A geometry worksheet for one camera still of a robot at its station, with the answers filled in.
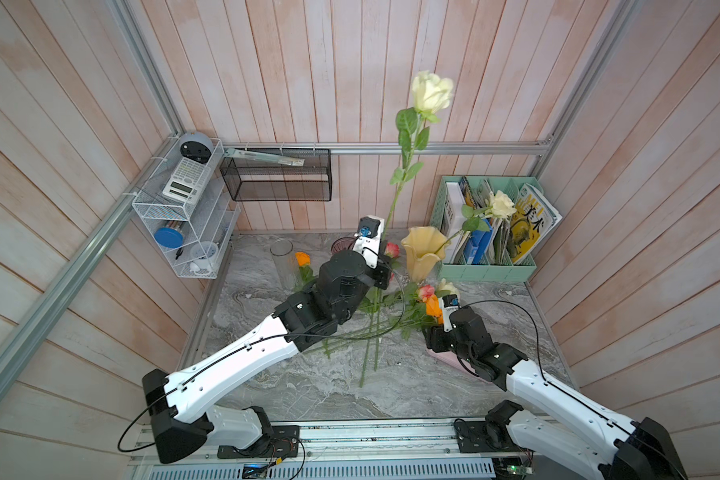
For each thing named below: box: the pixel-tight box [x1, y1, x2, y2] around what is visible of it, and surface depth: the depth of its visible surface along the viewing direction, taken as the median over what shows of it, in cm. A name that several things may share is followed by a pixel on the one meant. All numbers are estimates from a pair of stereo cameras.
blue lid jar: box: [154, 227, 185, 249], surface depth 79 cm
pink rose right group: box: [420, 284, 435, 298], surface depth 100 cm
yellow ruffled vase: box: [401, 226, 449, 283], surface depth 94 cm
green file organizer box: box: [431, 175, 562, 282], surface depth 100 cm
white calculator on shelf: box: [161, 157, 212, 205], surface depth 79 cm
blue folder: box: [464, 218, 493, 265], surface depth 97 cm
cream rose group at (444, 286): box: [439, 278, 460, 295], surface depth 100 cm
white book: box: [444, 181, 467, 264], surface depth 95 cm
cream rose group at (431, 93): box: [359, 71, 454, 386], surface depth 51 cm
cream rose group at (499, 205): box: [435, 190, 517, 253], surface depth 79 cm
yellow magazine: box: [510, 183, 563, 266], surface depth 100 cm
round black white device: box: [179, 132, 213, 164], surface depth 83 cm
